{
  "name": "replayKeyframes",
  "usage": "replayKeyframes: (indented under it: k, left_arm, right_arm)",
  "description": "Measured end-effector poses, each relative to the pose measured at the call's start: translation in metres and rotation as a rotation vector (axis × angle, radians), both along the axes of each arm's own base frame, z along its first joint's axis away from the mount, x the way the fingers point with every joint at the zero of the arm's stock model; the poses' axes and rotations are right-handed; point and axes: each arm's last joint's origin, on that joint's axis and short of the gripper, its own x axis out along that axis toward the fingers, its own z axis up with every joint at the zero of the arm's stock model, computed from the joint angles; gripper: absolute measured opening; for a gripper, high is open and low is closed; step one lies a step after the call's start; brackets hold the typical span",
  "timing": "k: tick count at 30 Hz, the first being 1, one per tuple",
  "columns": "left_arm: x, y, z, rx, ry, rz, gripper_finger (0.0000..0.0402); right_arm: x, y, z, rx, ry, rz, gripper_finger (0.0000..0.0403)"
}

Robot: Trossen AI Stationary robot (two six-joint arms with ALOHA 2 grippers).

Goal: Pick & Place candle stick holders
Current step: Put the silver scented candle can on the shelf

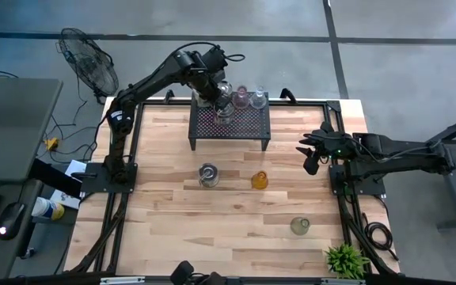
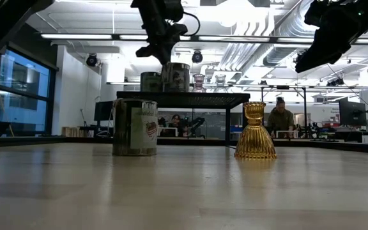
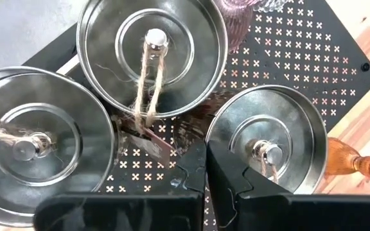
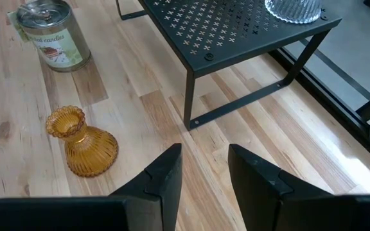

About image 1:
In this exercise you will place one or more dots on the black floor fan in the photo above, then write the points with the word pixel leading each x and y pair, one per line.
pixel 89 65

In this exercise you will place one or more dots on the grey-green glass candlestick holder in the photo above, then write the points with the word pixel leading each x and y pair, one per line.
pixel 300 226

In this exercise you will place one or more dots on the pink glass candlestick holder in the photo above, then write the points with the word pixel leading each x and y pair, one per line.
pixel 240 98

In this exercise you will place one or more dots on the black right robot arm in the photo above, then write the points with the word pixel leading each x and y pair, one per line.
pixel 402 154

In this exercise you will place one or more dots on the black perforated metal shelf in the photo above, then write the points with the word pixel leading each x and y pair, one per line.
pixel 248 126

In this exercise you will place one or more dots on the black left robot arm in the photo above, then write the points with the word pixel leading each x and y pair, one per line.
pixel 149 81

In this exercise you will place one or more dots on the yellow power plug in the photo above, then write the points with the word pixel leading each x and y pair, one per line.
pixel 52 143

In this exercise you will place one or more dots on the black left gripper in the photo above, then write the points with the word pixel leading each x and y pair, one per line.
pixel 212 89

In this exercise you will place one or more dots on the clear glass candlestick holder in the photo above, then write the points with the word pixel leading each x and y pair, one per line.
pixel 258 99

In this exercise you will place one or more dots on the black aluminium rig frame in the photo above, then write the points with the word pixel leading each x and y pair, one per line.
pixel 303 103

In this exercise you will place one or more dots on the white wipes canister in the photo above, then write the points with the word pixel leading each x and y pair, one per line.
pixel 48 208

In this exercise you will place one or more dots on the silver candle tin brown tag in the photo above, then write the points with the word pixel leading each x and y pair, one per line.
pixel 224 118

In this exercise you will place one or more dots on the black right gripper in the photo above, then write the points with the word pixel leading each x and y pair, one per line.
pixel 337 144

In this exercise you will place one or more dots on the black computer mouse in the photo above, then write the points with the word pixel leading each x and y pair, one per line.
pixel 11 221

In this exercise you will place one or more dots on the amber glass candlestick holder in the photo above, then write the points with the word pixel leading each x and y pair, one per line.
pixel 259 181

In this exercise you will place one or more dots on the green plant white pot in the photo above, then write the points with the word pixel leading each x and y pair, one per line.
pixel 346 261

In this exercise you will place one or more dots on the white paper sheets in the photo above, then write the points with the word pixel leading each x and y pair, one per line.
pixel 63 200

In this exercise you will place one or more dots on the orange-label silver candle tin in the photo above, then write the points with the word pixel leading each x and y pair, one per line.
pixel 225 88

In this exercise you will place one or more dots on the table-level camera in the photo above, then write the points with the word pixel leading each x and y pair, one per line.
pixel 182 273

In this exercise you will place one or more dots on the green-label silver candle tin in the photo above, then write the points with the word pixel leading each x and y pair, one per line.
pixel 208 176

